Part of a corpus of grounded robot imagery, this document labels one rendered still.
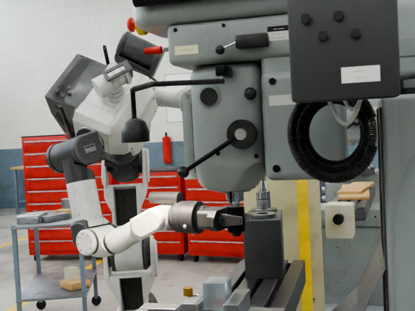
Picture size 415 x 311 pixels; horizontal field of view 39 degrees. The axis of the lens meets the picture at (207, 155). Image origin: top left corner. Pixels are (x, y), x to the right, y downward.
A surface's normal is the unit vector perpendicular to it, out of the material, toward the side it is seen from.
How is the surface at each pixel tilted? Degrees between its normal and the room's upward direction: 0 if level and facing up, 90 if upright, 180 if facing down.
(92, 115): 57
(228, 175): 118
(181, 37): 90
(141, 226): 94
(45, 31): 90
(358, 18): 90
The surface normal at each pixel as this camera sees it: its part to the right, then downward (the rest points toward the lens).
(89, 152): 0.77, -0.21
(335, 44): -0.25, 0.07
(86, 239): -0.54, 0.04
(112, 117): 0.00, -0.50
